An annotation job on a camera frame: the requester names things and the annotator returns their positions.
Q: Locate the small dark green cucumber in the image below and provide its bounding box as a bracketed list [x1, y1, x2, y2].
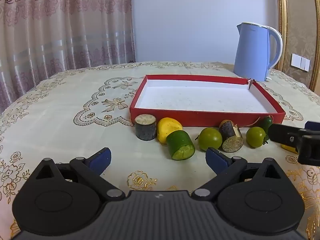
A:
[257, 116, 272, 135]

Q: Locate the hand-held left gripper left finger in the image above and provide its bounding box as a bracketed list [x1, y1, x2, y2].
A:
[35, 147, 125, 202]

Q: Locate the beige floral curtain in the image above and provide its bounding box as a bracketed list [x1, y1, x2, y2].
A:
[0, 0, 137, 110]

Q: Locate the white wall switch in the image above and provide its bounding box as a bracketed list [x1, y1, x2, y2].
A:
[291, 53, 310, 71]

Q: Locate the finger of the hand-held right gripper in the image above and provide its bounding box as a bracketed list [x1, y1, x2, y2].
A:
[267, 122, 320, 167]
[304, 121, 320, 131]

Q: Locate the dark eggplant chunk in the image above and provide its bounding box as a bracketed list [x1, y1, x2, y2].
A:
[219, 120, 244, 153]
[135, 114, 157, 141]

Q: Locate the green round tomato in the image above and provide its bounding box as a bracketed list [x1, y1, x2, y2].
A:
[246, 127, 269, 148]
[195, 127, 223, 152]

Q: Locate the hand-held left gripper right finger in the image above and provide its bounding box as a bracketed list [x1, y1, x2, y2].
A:
[191, 147, 284, 202]

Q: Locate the red shallow cardboard box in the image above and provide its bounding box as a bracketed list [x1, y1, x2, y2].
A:
[129, 74, 286, 127]

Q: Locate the green cucumber chunk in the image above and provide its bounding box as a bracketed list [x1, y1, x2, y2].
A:
[166, 130, 196, 161]

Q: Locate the yellow mango half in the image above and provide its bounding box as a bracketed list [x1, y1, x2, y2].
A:
[281, 144, 299, 154]
[157, 117, 183, 144]

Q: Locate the light blue electric kettle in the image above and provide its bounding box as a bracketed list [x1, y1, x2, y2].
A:
[234, 22, 283, 82]

